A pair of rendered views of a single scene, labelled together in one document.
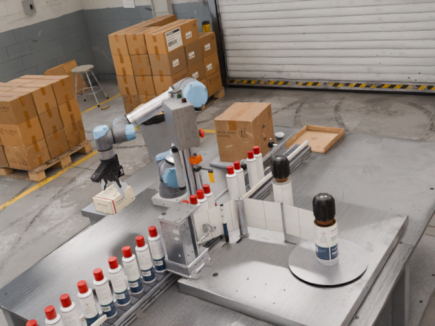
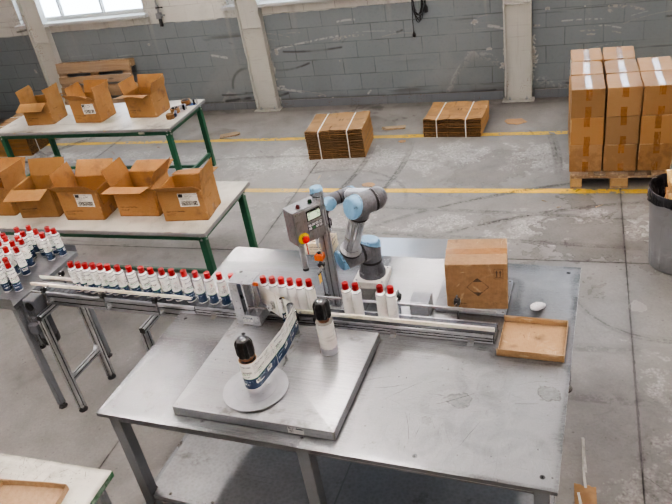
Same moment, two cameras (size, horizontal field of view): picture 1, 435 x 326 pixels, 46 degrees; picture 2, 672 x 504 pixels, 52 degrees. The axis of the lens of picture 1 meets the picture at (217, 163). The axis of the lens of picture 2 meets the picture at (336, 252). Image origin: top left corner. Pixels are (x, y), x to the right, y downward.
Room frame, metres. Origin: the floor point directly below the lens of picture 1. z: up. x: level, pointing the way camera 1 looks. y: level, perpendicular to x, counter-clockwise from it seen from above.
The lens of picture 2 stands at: (1.54, -2.86, 3.01)
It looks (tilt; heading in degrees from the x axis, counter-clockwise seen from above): 31 degrees down; 76
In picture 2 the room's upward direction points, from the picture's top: 10 degrees counter-clockwise
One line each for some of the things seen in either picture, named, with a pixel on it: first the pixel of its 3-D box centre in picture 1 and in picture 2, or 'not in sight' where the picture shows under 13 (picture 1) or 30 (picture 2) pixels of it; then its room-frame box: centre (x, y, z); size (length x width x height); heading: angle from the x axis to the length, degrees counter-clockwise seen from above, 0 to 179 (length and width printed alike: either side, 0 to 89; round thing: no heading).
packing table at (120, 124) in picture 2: not in sight; (109, 150); (1.08, 4.80, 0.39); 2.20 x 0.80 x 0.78; 144
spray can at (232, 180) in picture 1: (232, 185); (347, 299); (2.24, -0.06, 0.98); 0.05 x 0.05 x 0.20
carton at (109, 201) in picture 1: (114, 198); (321, 243); (2.29, 0.53, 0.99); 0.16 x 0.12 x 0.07; 144
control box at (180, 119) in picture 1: (180, 122); (304, 221); (2.14, 0.13, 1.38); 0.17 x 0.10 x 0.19; 17
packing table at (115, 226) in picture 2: not in sight; (118, 246); (1.04, 2.44, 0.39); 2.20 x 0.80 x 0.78; 144
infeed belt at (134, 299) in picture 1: (226, 215); (335, 317); (2.17, -0.01, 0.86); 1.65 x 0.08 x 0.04; 141
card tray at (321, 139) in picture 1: (314, 138); (532, 337); (2.95, -0.63, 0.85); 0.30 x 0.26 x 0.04; 141
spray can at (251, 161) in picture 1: (252, 169); (381, 302); (2.38, -0.17, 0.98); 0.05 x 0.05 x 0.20
